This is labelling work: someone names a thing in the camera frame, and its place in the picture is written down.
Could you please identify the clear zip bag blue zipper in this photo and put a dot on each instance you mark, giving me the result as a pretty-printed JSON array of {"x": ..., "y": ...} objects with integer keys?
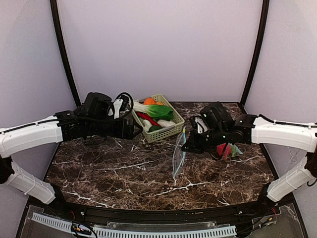
[{"x": 239, "y": 151}]

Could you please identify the dark green toy vegetable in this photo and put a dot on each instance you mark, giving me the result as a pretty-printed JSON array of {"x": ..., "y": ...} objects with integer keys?
[{"x": 154, "y": 128}]

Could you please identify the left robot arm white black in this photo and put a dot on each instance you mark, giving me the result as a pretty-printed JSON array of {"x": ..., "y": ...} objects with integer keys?
[{"x": 99, "y": 115}]

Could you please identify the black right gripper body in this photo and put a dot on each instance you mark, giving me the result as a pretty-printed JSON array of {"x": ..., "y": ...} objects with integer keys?
[{"x": 191, "y": 141}]

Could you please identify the beige perforated plastic basket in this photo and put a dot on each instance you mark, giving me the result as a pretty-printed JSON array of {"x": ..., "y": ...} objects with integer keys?
[{"x": 165, "y": 131}]

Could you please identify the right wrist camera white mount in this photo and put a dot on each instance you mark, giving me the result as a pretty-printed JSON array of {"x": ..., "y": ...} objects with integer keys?
[{"x": 198, "y": 124}]

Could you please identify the spare clear zip bag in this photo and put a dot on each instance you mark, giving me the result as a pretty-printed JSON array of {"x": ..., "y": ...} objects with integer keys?
[{"x": 179, "y": 155}]

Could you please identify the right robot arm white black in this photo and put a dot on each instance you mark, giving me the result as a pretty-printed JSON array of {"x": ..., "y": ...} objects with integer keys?
[{"x": 216, "y": 127}]

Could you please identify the left black frame post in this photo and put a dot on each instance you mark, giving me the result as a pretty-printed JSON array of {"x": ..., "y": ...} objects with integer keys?
[{"x": 63, "y": 52}]

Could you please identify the black frame post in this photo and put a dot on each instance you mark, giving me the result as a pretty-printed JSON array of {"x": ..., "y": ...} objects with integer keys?
[
  {"x": 63, "y": 52},
  {"x": 256, "y": 53}
]

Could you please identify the black front rail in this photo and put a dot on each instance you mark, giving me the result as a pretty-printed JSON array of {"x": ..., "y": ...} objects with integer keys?
[{"x": 237, "y": 214}]

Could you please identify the right black frame post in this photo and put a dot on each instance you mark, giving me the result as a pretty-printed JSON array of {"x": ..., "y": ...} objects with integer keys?
[{"x": 256, "y": 53}]

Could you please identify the red chili pepper toy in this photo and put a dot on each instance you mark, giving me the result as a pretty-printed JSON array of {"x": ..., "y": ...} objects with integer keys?
[{"x": 147, "y": 117}]

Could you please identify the orange toy fruit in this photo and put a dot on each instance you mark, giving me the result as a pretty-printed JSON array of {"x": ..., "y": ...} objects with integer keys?
[{"x": 151, "y": 101}]

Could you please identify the red toy apple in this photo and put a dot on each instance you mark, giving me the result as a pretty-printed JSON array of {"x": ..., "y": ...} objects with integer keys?
[{"x": 223, "y": 150}]

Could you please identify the green white bok choy toy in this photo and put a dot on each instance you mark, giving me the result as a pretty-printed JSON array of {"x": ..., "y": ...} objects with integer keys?
[{"x": 155, "y": 111}]

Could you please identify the white slotted cable duct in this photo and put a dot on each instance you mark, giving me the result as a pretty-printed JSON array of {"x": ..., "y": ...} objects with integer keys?
[{"x": 122, "y": 230}]

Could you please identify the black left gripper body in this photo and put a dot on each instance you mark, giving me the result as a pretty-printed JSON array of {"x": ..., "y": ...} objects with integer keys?
[{"x": 131, "y": 128}]

